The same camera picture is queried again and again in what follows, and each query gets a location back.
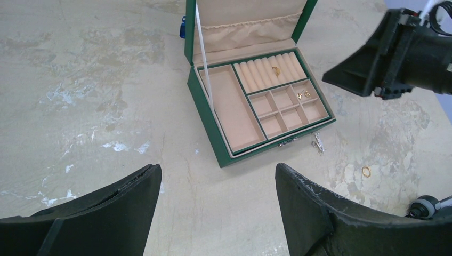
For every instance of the blue box hinge tab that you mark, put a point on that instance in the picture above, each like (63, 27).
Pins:
(182, 27)

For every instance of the small gold stud earring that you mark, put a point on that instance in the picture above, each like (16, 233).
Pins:
(304, 94)

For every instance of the green jewelry box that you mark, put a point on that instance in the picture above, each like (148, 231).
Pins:
(222, 31)

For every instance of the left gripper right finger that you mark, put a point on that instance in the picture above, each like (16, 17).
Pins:
(318, 221)

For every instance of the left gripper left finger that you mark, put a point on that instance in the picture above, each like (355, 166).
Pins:
(113, 220)

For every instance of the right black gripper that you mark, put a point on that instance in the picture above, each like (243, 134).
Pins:
(403, 53)

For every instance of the green jewelry tray insert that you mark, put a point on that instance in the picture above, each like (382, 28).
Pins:
(255, 99)

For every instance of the silver earring near box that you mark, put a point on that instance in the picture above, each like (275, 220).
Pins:
(318, 143)

